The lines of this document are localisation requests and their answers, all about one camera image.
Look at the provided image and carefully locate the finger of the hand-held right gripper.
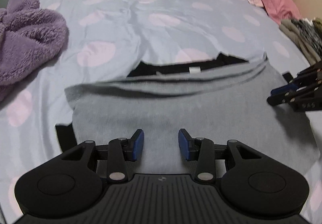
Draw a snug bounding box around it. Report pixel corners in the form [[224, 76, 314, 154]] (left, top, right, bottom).
[[267, 81, 322, 113], [271, 61, 322, 96]]

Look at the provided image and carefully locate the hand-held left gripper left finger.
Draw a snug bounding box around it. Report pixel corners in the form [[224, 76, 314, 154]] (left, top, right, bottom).
[[61, 128, 145, 185]]

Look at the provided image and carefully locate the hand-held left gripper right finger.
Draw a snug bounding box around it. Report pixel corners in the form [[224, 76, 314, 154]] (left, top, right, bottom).
[[178, 128, 262, 185]]

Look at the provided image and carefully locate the plain grey knit top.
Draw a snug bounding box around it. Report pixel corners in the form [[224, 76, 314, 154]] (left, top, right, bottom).
[[64, 57, 320, 176]]

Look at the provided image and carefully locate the olive patterned clothes pile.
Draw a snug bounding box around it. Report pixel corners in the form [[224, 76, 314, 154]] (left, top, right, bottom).
[[279, 18, 322, 64]]

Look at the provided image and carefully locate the grey pink-dotted bed sheet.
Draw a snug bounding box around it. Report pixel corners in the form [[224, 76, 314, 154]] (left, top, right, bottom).
[[0, 0, 322, 222]]

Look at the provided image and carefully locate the purple fleece garment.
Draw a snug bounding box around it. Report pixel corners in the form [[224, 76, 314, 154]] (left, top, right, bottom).
[[0, 0, 69, 103]]

